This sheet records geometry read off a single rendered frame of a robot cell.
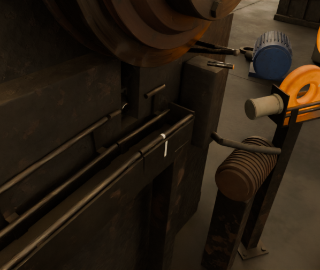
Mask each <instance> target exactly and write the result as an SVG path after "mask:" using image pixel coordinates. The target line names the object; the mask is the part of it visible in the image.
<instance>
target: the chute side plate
mask: <svg viewBox="0 0 320 270"><path fill-rule="evenodd" d="M193 124H194V119H191V120H190V121H188V122H187V123H186V124H185V125H183V126H182V127H180V128H179V129H178V130H176V131H175V132H174V133H172V134H171V135H170V136H168V137H167V138H166V139H164V140H163V141H162V142H160V143H159V144H158V145H157V146H155V147H154V148H153V149H152V150H150V151H149V152H147V153H146V154H145V155H143V158H142V157H141V158H139V159H138V160H137V161H136V162H135V163H134V164H133V165H132V166H131V167H129V168H128V169H127V170H126V171H125V172H124V173H122V174H121V175H120V176H119V177H118V178H117V179H115V180H114V181H113V182H112V183H111V184H110V185H109V186H107V187H106V188H105V189H104V190H103V191H102V192H101V193H99V194H98V195H97V196H96V197H95V198H94V199H93V200H92V201H90V202H89V203H88V204H87V205H86V206H85V207H84V208H82V209H81V210H80V211H79V212H77V213H76V215H74V216H73V217H72V218H71V219H69V220H68V221H67V222H66V223H65V224H64V225H63V226H61V227H60V228H59V229H58V230H57V231H56V232H55V233H53V234H52V235H51V236H50V237H49V238H48V239H47V240H46V241H45V242H44V243H42V244H41V245H40V246H39V247H37V248H36V249H35V250H34V251H33V252H32V253H31V254H29V255H28V256H27V257H26V258H25V259H24V260H23V261H21V262H20V263H19V264H18V265H17V266H16V267H15V268H13V269H12V270H59V269H60V268H61V267H63V266H64V265H65V264H66V263H67V262H68V261H69V260H70V259H71V258H72V257H73V256H74V255H75V254H76V253H77V252H78V251H79V250H80V249H81V248H82V247H83V246H84V245H85V244H86V243H87V242H88V241H89V240H90V239H91V238H92V237H93V236H94V235H95V234H96V233H97V232H99V231H100V230H101V229H102V228H103V227H104V226H105V225H106V224H107V223H108V222H109V221H110V220H111V219H112V218H113V217H114V216H115V215H116V214H117V213H118V212H119V211H120V210H121V209H122V208H123V207H124V206H125V205H126V204H127V203H128V202H129V201H130V200H131V199H132V198H134V197H135V196H136V195H137V194H138V193H139V192H140V191H141V190H142V189H143V188H144V187H145V186H146V185H147V184H148V183H150V182H151V181H152V180H153V179H154V178H155V177H156V176H158V175H159V174H160V173H161V172H162V171H163V170H164V169H166V168H167V167H168V166H169V165H170V164H171V163H172V162H174V154H175V151H176V150H177V149H178V148H179V147H181V146H182V145H183V144H184V143H185V142H187V141H188V149H189V148H190V146H191V138H192V131H193ZM166 141H167V150H166V156H164V155H165V143H166Z"/></svg>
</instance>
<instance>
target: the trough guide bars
mask: <svg viewBox="0 0 320 270"><path fill-rule="evenodd" d="M307 92H308V90H306V91H302V92H298V94H297V96H301V95H305V94H306V93H307ZM319 104H320V100H318V101H314V102H309V103H305V104H301V105H298V106H293V107H288V108H287V111H286V112H289V111H291V112H290V113H287V114H286V116H285V118H288V117H289V121H288V124H289V125H288V127H289V126H293V125H295V122H296V119H297V116H298V115H301V114H305V113H309V112H312V111H316V110H320V106H316V105H319ZM311 106H316V107H312V108H308V109H304V110H299V109H302V108H307V107H311Z"/></svg>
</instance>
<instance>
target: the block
mask: <svg viewBox="0 0 320 270"><path fill-rule="evenodd" d="M208 61H215V62H220V61H217V60H214V59H211V58H207V57H204V56H201V55H199V56H195V57H194V58H192V59H190V60H188V61H186V62H185V64H184V69H183V75H182V84H181V94H180V103H179V105H180V106H182V107H185V108H187V109H189V110H192V111H194V112H195V113H194V124H193V131H192V138H191V145H193V146H196V147H198V148H200V149H204V148H206V147H207V146H208V145H209V144H210V143H211V142H212V141H213V139H212V138H211V133H212V132H213V131H215V132H216V133H217V128H218V122H219V117H220V111H221V108H222V103H223V97H224V92H225V87H226V82H227V76H228V71H229V69H226V68H222V67H215V66H208V65H207V62H208Z"/></svg>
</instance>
